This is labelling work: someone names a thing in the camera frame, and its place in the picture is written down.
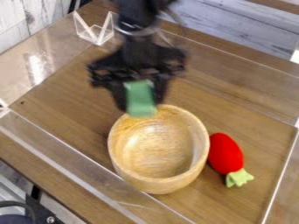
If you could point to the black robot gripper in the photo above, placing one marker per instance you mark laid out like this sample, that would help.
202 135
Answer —
140 59

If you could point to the green rectangular block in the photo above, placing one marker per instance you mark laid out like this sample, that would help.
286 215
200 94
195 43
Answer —
139 98

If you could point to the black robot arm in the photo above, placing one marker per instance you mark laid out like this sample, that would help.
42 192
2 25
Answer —
138 18

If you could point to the brown wooden bowl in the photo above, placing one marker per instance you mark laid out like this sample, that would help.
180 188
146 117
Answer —
159 152

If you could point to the red plush strawberry toy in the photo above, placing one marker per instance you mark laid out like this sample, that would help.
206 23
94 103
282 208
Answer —
227 160

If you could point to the clear acrylic tray wall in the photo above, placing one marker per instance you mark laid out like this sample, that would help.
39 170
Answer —
240 91

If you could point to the black table mount bracket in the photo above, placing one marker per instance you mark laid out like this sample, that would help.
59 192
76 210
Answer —
20 209

